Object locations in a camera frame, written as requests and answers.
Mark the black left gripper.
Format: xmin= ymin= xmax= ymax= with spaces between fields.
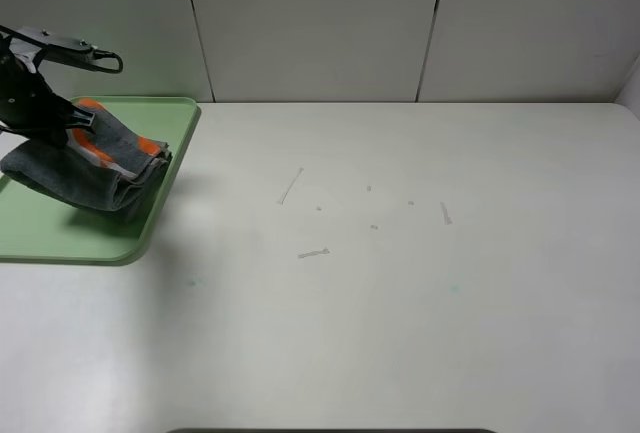
xmin=1 ymin=32 xmax=96 ymax=148

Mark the grey towel with orange stripe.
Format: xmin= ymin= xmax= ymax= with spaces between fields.
xmin=1 ymin=98 xmax=172 ymax=222

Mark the green plastic tray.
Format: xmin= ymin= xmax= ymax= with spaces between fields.
xmin=1 ymin=97 xmax=200 ymax=265

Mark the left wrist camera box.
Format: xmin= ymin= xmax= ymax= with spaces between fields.
xmin=1 ymin=26 xmax=122 ymax=73

